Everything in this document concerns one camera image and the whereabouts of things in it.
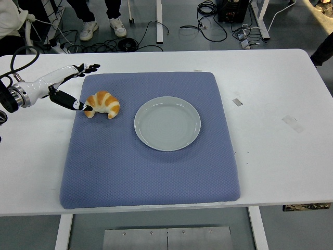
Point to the white table leg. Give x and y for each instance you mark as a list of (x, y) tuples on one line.
[(63, 231), (258, 229)]

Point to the large grey tape piece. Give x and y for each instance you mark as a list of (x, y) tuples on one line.
[(293, 124)]

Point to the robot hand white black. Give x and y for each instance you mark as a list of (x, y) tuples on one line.
[(52, 76)]

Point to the person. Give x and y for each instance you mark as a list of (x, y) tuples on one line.
[(323, 49), (326, 5), (9, 18), (88, 30)]

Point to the white desk leg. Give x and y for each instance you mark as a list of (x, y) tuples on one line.
[(159, 23)]

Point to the white chair frame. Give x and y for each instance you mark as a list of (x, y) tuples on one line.
[(29, 36)]

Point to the black electronics box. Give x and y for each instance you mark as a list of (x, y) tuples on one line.
[(231, 10)]

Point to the white power strip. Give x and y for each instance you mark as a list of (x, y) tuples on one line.
[(59, 48)]

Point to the white desk leg frame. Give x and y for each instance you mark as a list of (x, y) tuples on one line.
[(262, 23)]

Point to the grey round plate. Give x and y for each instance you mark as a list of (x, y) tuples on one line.
[(167, 125)]

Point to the blue quilted mat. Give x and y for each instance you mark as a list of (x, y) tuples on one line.
[(145, 177)]

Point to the small grey tape piece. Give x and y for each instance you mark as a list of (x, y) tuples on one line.
[(237, 102)]

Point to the croissant bread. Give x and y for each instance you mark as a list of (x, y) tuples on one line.
[(105, 100)]

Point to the camouflage patterned bracket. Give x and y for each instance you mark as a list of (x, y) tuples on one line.
[(307, 207)]

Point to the white stand with caster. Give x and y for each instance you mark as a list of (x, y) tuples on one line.
[(131, 18)]

